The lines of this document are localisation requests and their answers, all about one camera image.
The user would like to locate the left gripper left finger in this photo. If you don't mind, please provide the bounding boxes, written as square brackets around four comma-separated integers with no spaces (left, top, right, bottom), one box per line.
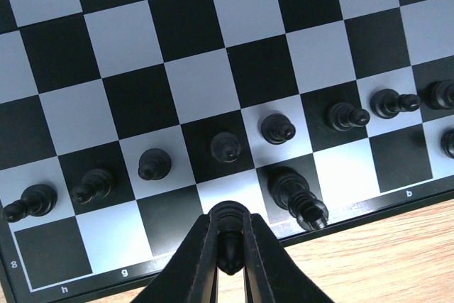
[133,214,218,302]

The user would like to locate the black and silver chessboard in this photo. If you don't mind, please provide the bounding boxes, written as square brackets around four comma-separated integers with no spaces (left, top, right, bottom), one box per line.
[1,0,453,302]

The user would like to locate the black piece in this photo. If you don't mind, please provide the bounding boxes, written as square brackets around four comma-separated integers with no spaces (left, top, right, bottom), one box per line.
[138,148,172,181]
[70,168,115,204]
[423,79,454,110]
[440,129,454,159]
[327,102,370,132]
[267,167,329,231]
[210,131,242,163]
[209,200,249,275]

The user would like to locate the black piece lowest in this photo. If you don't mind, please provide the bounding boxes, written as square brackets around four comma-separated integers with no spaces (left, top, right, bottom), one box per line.
[1,184,58,223]
[370,89,421,119]

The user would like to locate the black pawn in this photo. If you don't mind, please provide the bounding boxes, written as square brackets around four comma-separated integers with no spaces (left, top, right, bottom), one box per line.
[260,113,296,145]

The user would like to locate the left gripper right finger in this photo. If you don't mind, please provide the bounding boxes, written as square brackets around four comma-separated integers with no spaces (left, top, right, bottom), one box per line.
[243,213,333,303]

